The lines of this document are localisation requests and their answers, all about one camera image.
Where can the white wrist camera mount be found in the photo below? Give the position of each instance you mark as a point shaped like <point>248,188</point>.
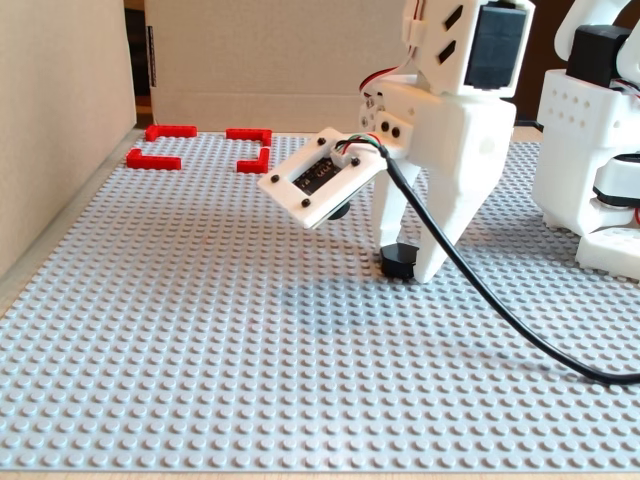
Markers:
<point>287,200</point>

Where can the plain cardboard panel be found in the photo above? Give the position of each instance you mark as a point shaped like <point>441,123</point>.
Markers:
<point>60,125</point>

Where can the large cardboard box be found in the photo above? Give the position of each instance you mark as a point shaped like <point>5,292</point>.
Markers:
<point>275,65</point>

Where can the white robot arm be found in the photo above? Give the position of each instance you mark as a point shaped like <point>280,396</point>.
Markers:
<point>452,80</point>

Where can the black pole stand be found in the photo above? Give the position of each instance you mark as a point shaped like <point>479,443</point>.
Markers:
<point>527,122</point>

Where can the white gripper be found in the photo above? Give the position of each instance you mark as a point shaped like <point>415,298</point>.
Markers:
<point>467,142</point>

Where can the dark hexagonal Lego piece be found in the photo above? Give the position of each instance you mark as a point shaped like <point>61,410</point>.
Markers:
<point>397,260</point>

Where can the red L-shaped Lego beam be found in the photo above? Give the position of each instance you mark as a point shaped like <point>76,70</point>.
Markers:
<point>250,166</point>
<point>175,131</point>
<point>245,134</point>
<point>155,163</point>

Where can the grey Lego baseplate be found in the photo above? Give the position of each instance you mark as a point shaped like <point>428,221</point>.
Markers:
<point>250,350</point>

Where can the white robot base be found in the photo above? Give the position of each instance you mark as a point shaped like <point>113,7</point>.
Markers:
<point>565,150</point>

